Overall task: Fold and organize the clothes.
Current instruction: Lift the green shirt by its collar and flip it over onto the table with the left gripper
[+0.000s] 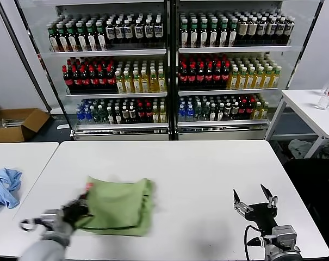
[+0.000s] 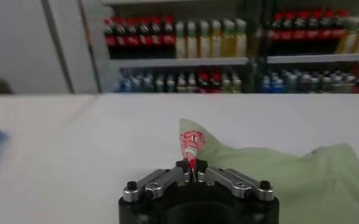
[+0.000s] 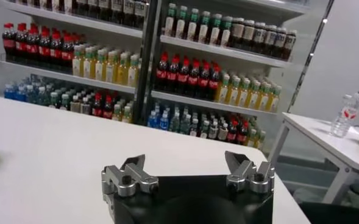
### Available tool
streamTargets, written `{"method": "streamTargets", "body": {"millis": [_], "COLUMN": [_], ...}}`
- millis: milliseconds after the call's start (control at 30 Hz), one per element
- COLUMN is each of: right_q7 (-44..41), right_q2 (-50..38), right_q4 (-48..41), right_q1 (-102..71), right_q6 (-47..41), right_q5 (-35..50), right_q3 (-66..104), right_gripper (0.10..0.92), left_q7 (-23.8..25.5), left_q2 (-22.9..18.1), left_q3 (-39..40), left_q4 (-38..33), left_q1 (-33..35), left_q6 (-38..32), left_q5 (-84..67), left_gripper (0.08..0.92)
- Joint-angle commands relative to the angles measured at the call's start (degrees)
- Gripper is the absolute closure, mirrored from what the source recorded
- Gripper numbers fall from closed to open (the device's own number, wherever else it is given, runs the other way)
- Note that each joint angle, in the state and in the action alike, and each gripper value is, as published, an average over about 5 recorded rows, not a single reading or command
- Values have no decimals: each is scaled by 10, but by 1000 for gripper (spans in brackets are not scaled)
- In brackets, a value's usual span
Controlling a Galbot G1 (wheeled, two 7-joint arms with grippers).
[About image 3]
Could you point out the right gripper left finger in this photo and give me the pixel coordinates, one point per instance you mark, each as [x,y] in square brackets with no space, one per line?
[133,179]

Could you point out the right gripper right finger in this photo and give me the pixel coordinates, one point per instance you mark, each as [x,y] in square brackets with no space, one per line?
[249,178]

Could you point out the yellow juice bottle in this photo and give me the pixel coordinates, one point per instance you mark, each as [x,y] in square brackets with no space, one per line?
[251,138]
[117,113]
[77,67]
[222,92]
[264,101]
[243,96]
[253,99]
[127,114]
[88,68]
[133,76]
[274,103]
[122,74]
[232,94]
[111,73]
[261,140]
[100,70]

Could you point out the red cap cola bottle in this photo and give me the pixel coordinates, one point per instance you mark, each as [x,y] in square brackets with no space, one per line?
[242,134]
[203,82]
[107,109]
[172,76]
[161,74]
[193,80]
[67,56]
[44,51]
[232,133]
[20,46]
[213,84]
[183,78]
[32,48]
[8,44]
[55,53]
[97,106]

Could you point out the dark drink bottle white cap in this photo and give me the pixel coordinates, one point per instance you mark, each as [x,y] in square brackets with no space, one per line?
[213,131]
[75,104]
[223,133]
[85,106]

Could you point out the blue water bottle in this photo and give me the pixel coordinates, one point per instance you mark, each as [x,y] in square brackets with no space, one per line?
[21,94]
[164,122]
[152,120]
[9,92]

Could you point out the white label dark bottle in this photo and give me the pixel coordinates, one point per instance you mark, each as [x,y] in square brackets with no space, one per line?
[54,101]
[204,130]
[65,103]
[194,128]

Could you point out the green tinted water bottle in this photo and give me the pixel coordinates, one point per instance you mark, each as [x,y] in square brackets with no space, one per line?
[31,95]
[42,97]
[185,126]
[174,124]

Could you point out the white side table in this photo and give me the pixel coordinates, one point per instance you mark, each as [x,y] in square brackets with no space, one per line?
[319,134]

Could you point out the black chair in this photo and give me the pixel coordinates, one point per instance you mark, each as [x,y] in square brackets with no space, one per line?
[337,214]

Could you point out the clear water bottle red label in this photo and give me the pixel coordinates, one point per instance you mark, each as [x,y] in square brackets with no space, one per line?
[339,124]
[356,105]

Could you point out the glass drink cooler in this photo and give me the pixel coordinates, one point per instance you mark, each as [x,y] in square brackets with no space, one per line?
[60,77]

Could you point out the shelf with drink bottles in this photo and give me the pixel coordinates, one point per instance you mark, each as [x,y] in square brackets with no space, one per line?
[212,51]

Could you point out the dark label tea bottle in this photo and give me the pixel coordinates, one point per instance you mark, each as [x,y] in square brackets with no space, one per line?
[270,38]
[104,8]
[289,43]
[93,7]
[116,9]
[129,10]
[81,6]
[259,36]
[141,12]
[279,41]

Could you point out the green cap tea bottle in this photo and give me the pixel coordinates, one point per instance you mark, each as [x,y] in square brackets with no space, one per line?
[225,38]
[214,36]
[203,33]
[180,30]
[191,31]
[169,27]

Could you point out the beige label tea bottle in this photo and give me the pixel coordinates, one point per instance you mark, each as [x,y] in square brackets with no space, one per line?
[237,32]
[248,33]

